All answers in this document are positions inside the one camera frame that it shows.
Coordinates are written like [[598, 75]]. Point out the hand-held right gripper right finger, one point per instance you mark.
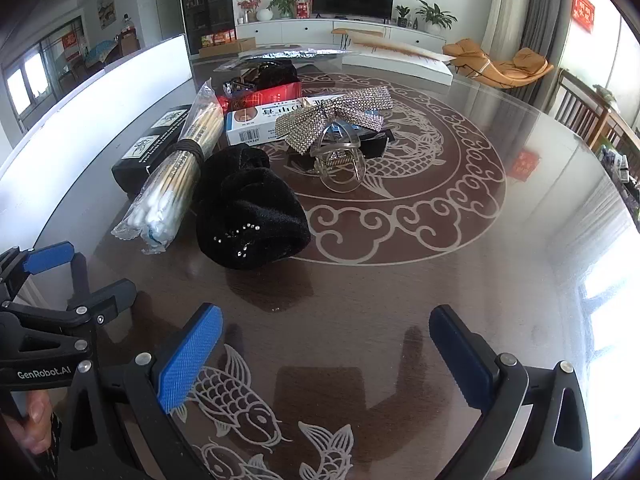
[[460, 360]]

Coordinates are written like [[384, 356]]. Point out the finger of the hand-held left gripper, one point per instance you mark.
[[47, 258], [110, 294]]

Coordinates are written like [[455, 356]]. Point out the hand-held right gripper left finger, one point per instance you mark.
[[190, 355]]

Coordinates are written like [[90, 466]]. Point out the black velvet hat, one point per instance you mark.
[[250, 215]]

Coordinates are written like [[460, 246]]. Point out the red packet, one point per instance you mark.
[[270, 96]]

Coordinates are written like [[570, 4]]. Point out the person's left hand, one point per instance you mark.
[[35, 420]]

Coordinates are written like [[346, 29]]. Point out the cotton swab pack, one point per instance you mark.
[[165, 185]]

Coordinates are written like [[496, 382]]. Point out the black flat box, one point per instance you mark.
[[140, 155]]

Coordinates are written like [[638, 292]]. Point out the table with blue cloth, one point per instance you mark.
[[100, 52]]

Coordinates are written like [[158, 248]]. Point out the red sign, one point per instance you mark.
[[71, 42]]

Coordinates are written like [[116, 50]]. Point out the white and blue box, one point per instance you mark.
[[250, 127]]

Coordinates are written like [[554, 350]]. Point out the brown wooden cabinet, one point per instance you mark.
[[129, 42]]

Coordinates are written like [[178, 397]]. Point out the clear claw hair clip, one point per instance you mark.
[[350, 146]]

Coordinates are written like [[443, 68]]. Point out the water jug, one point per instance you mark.
[[128, 22]]

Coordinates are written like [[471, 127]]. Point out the rhinestone bow hair clip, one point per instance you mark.
[[300, 127]]

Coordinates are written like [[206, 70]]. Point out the cardboard box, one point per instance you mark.
[[225, 50]]

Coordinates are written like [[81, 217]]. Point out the black cloth pouch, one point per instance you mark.
[[275, 77]]

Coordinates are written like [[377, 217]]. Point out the wooden chair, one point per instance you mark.
[[580, 105]]

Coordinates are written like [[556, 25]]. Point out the silver foil pack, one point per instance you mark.
[[285, 54]]

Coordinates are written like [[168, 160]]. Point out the black display cabinet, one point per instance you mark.
[[205, 5]]

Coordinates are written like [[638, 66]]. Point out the white foam box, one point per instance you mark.
[[400, 65]]

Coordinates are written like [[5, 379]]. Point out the orange lounge chair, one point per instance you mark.
[[520, 65]]

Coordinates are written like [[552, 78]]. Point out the round white vase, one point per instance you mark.
[[264, 14]]

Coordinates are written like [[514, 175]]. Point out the red flowers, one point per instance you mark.
[[249, 4]]

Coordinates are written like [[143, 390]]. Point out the white television cabinet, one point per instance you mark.
[[300, 30]]

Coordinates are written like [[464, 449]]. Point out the bushy potted plant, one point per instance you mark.
[[284, 5]]

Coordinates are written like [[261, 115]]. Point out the red gift box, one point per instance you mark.
[[302, 9]]

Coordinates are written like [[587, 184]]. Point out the wooden bench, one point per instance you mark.
[[357, 31]]

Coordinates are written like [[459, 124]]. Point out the large potted plant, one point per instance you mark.
[[435, 15]]

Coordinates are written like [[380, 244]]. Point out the small potted plant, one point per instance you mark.
[[402, 14]]

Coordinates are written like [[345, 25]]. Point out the covered standing air conditioner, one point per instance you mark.
[[507, 10]]

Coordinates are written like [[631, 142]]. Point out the grey curtain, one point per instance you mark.
[[547, 10]]

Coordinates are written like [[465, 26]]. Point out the wall painting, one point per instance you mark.
[[106, 9]]

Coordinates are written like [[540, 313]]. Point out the red wall hanging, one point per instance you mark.
[[583, 10]]

